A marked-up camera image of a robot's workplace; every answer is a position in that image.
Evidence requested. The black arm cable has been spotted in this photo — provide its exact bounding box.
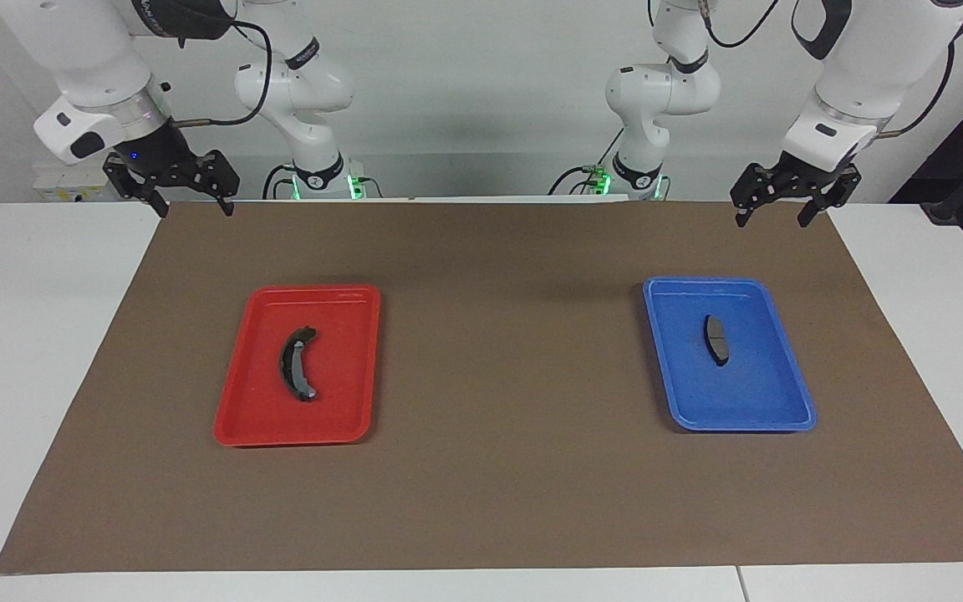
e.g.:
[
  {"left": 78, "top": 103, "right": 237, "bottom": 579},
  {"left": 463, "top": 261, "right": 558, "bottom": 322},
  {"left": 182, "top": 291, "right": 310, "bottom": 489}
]
[
  {"left": 874, "top": 38, "right": 959, "bottom": 139},
  {"left": 168, "top": 17, "right": 273, "bottom": 128}
]

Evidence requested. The long curved dark brake pad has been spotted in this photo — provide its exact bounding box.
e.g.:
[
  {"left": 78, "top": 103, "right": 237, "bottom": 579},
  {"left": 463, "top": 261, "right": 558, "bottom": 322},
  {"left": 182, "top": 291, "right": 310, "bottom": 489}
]
[{"left": 278, "top": 325, "right": 319, "bottom": 403}]

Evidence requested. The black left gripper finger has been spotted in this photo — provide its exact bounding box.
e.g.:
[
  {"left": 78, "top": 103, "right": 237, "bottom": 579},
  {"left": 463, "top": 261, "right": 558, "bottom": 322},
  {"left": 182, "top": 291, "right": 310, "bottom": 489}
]
[
  {"left": 730, "top": 163, "right": 776, "bottom": 229},
  {"left": 797, "top": 165, "right": 863, "bottom": 229}
]

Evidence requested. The black right base cable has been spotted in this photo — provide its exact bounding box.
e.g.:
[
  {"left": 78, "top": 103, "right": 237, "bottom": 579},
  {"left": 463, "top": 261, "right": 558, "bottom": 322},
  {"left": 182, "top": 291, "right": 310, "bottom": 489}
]
[{"left": 261, "top": 163, "right": 297, "bottom": 201}]

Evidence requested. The white wall outlet box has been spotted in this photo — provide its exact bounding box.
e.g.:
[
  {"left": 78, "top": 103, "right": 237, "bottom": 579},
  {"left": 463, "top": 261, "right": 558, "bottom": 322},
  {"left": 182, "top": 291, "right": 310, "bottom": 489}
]
[{"left": 33, "top": 163, "right": 127, "bottom": 203}]

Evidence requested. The short dark brake pad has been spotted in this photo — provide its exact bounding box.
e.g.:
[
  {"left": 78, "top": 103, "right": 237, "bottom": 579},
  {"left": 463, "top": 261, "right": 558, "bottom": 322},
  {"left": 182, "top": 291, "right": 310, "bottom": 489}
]
[{"left": 703, "top": 314, "right": 731, "bottom": 367}]

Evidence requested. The brown table mat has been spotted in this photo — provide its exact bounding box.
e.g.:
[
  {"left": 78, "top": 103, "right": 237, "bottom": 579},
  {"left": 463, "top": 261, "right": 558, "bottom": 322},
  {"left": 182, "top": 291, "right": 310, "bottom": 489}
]
[{"left": 0, "top": 199, "right": 963, "bottom": 574}]

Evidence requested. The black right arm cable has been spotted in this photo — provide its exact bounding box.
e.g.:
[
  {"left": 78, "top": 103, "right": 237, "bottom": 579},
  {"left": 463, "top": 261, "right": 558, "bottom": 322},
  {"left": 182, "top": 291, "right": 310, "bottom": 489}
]
[{"left": 168, "top": 17, "right": 273, "bottom": 128}]

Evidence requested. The red plastic tray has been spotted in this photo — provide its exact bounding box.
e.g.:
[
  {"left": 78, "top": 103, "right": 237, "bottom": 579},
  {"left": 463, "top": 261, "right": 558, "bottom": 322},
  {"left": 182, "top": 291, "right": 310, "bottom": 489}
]
[{"left": 213, "top": 284, "right": 383, "bottom": 448}]

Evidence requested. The black base cable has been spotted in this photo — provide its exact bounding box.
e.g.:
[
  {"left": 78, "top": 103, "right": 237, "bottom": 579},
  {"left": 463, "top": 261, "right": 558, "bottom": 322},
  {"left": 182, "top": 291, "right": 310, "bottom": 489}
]
[
  {"left": 548, "top": 125, "right": 623, "bottom": 197},
  {"left": 261, "top": 163, "right": 297, "bottom": 201}
]

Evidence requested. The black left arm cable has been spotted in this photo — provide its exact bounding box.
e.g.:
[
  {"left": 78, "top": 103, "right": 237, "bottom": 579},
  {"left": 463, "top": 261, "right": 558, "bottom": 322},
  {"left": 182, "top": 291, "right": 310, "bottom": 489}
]
[{"left": 874, "top": 38, "right": 959, "bottom": 139}]

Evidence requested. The black left base cable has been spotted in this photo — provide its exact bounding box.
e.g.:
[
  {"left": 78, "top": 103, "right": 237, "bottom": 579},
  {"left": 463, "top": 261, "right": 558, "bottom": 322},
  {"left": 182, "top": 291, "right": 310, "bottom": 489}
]
[{"left": 548, "top": 125, "right": 623, "bottom": 197}]

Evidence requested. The blue plastic tray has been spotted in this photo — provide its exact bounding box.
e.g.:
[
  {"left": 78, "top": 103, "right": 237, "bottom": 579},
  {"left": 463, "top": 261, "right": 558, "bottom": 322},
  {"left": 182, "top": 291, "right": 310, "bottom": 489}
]
[{"left": 643, "top": 277, "right": 818, "bottom": 433}]

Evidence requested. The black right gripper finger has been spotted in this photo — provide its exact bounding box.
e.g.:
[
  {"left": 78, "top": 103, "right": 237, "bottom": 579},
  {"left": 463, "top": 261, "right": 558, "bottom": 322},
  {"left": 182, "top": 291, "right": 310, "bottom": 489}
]
[
  {"left": 193, "top": 150, "right": 241, "bottom": 217},
  {"left": 103, "top": 155, "right": 171, "bottom": 220}
]

